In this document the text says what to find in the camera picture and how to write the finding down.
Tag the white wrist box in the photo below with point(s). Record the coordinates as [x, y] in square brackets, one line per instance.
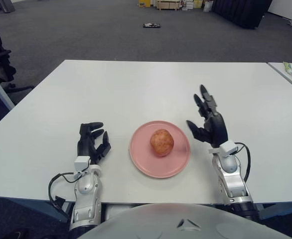
[228, 148]
[81, 163]

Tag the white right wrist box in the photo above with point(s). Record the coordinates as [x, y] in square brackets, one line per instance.
[228, 148]

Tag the stacked white boxes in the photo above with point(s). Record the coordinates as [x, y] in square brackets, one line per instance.
[192, 4]

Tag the grey bin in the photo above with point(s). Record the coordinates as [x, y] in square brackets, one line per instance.
[9, 5]

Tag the blue grey table frame bar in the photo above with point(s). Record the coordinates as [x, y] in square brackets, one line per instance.
[280, 209]
[24, 206]

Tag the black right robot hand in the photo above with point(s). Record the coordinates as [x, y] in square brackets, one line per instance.
[217, 130]

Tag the grey robot torso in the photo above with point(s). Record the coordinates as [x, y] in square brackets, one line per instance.
[161, 221]

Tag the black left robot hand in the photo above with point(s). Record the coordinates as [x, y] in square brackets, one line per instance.
[87, 147]

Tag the yellow box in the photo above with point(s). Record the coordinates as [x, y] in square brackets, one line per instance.
[144, 2]

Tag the flat black floor tray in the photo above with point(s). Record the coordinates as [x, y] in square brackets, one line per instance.
[152, 25]

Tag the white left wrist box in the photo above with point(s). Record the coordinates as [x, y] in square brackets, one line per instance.
[81, 163]

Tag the white plastic bag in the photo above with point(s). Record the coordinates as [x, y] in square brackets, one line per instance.
[207, 6]

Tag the wooden crate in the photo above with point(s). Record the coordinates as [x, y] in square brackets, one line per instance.
[168, 4]

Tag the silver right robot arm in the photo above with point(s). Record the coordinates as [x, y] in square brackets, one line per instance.
[232, 184]

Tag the grey slanted table leg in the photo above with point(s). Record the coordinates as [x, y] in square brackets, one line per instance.
[1, 93]

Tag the pink round plate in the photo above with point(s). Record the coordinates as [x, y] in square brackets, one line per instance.
[141, 159]

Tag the black curtain partition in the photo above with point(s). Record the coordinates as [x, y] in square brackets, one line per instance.
[240, 12]

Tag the green white tube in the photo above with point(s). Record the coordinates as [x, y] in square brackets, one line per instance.
[287, 67]

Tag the red yellow apple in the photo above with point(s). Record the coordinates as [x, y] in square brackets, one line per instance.
[162, 142]

